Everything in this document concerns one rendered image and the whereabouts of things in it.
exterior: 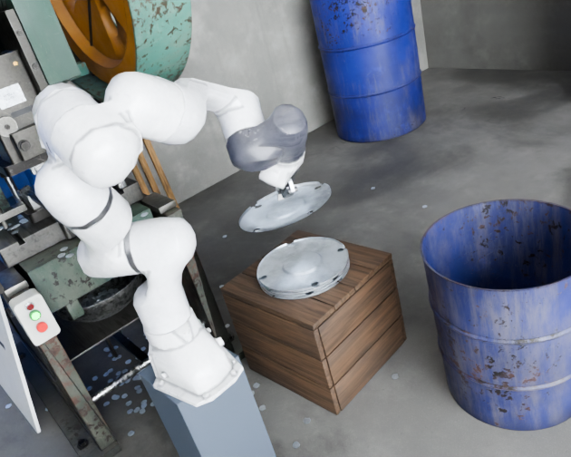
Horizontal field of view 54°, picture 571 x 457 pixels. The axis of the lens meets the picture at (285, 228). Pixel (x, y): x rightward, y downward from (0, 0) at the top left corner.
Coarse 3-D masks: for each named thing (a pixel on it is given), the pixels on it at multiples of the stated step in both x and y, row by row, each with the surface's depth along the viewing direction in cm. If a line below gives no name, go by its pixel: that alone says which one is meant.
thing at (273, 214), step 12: (276, 192) 152; (300, 192) 157; (312, 192) 161; (324, 192) 164; (264, 204) 155; (276, 204) 159; (288, 204) 164; (300, 204) 168; (312, 204) 170; (252, 216) 160; (264, 216) 164; (276, 216) 169; (288, 216) 172; (300, 216) 175; (252, 228) 170; (264, 228) 174
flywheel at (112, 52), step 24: (72, 0) 184; (96, 0) 169; (120, 0) 157; (72, 24) 190; (96, 24) 178; (120, 24) 165; (72, 48) 194; (96, 48) 187; (120, 48) 173; (96, 72) 188; (120, 72) 173
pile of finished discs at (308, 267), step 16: (304, 240) 185; (320, 240) 183; (336, 240) 179; (272, 256) 182; (288, 256) 179; (304, 256) 176; (320, 256) 174; (336, 256) 172; (256, 272) 174; (272, 272) 173; (288, 272) 170; (304, 272) 168; (320, 272) 167; (336, 272) 164; (272, 288) 164; (288, 288) 163; (304, 288) 160; (320, 288) 161
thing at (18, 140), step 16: (0, 64) 151; (16, 64) 153; (0, 80) 152; (16, 80) 154; (0, 96) 152; (16, 96) 155; (32, 96) 158; (0, 112) 154; (16, 112) 156; (32, 112) 159; (0, 128) 153; (16, 128) 156; (32, 128) 157; (0, 144) 158; (16, 144) 155; (32, 144) 158; (16, 160) 159
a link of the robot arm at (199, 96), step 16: (192, 80) 108; (192, 96) 100; (208, 96) 112; (224, 96) 116; (240, 96) 120; (256, 96) 124; (192, 112) 99; (224, 112) 120; (240, 112) 119; (256, 112) 121; (192, 128) 100; (224, 128) 120; (240, 128) 118; (176, 144) 103
